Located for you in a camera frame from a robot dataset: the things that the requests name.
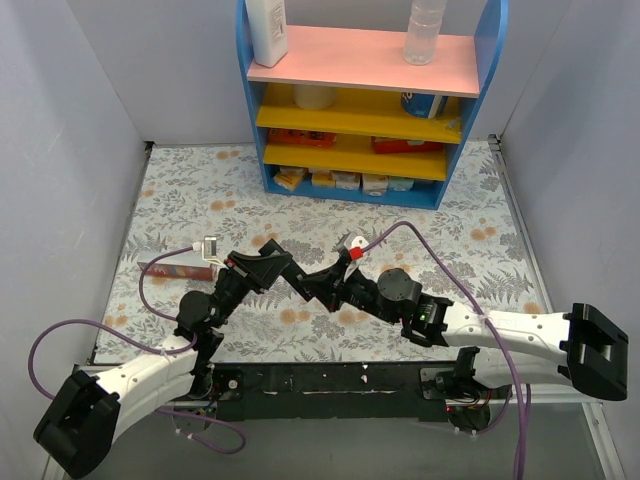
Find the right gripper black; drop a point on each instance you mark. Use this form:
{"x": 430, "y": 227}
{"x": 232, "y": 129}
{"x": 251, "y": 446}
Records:
{"x": 338, "y": 284}

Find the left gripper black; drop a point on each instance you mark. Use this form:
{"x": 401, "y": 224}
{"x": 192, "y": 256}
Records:
{"x": 240, "y": 270}

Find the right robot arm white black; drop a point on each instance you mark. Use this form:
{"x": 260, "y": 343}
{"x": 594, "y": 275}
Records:
{"x": 582, "y": 348}

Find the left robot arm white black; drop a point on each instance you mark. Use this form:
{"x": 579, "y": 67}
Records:
{"x": 89, "y": 412}

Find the red snack box on table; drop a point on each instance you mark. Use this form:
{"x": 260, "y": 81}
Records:
{"x": 188, "y": 265}

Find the yellow tissue pack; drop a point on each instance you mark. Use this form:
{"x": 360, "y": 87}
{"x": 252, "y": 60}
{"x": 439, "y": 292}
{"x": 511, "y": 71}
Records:
{"x": 290, "y": 178}

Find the orange red snack box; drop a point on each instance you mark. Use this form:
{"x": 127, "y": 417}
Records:
{"x": 301, "y": 137}

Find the red snack box on shelf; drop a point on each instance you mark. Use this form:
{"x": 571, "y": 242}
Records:
{"x": 387, "y": 145}

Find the blue wooden shelf unit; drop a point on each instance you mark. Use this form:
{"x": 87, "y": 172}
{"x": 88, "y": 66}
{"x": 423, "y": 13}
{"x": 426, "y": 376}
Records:
{"x": 369, "y": 74}

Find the blue white can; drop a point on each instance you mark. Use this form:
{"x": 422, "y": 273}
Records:
{"x": 423, "y": 105}

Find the white plastic bottle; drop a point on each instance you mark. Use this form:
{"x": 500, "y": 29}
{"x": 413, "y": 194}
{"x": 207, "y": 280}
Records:
{"x": 267, "y": 19}

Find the clear plastic water bottle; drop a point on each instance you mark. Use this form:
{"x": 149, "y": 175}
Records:
{"x": 423, "y": 30}

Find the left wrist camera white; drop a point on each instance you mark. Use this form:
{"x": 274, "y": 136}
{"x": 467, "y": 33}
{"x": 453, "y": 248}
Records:
{"x": 207, "y": 248}

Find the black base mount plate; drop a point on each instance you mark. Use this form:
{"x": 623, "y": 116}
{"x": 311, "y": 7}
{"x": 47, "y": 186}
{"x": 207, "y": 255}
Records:
{"x": 338, "y": 390}

